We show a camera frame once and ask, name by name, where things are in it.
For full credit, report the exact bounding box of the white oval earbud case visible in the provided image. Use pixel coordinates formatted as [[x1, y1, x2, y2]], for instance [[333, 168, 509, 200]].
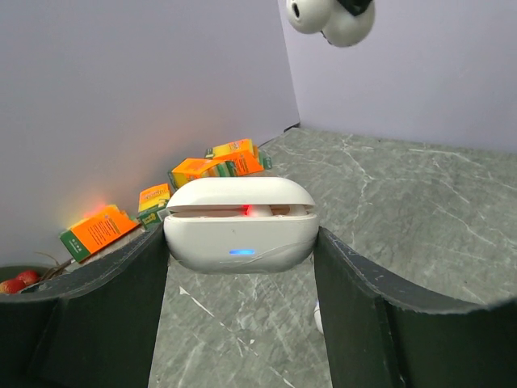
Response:
[[163, 176, 319, 274]]

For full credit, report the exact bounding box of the white square charging case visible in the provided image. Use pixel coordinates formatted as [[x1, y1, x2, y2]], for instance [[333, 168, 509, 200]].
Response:
[[313, 302, 324, 335]]

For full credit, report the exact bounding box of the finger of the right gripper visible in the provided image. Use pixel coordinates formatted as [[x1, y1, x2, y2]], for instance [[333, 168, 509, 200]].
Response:
[[338, 0, 372, 16]]

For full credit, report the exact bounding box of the red cherry bunch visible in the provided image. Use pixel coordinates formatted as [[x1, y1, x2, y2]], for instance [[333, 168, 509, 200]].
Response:
[[0, 252, 74, 295]]

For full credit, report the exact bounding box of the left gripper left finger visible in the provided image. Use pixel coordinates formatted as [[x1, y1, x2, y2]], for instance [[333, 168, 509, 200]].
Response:
[[1, 226, 169, 387]]

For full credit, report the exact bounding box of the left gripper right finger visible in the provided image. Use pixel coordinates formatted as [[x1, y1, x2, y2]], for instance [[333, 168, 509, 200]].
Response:
[[314, 228, 516, 387]]

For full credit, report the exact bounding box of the orange green box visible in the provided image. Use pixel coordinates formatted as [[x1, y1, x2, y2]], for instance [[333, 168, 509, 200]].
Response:
[[168, 158, 237, 190], [137, 183, 171, 230], [204, 138, 272, 176], [59, 205, 140, 263]]

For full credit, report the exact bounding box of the grey fruit tray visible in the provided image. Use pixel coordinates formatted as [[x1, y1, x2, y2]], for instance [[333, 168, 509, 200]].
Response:
[[1, 265, 50, 294]]

